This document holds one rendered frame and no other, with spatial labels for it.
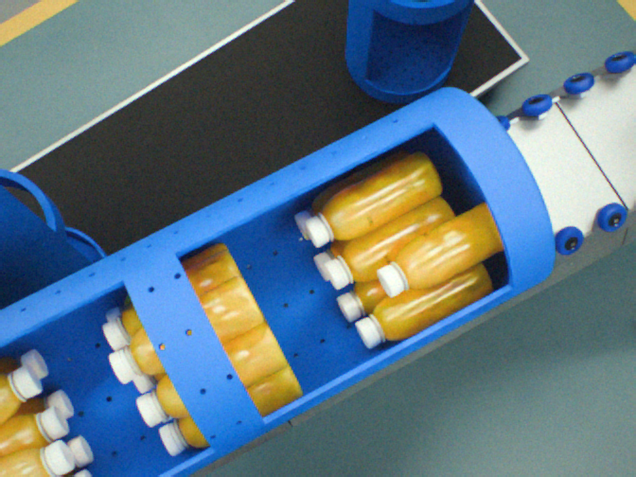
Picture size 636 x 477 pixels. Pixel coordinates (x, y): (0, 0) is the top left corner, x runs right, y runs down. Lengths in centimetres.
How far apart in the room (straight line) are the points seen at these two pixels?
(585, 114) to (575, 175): 10
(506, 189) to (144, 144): 136
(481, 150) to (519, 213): 8
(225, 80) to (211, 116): 11
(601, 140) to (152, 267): 74
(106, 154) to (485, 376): 113
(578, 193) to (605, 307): 99
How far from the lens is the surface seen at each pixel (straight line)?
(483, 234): 103
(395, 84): 217
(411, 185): 104
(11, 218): 142
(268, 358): 98
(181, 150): 213
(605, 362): 224
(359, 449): 211
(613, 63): 135
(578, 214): 129
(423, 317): 105
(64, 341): 116
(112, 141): 218
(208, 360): 89
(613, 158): 134
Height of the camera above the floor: 210
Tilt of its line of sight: 75 degrees down
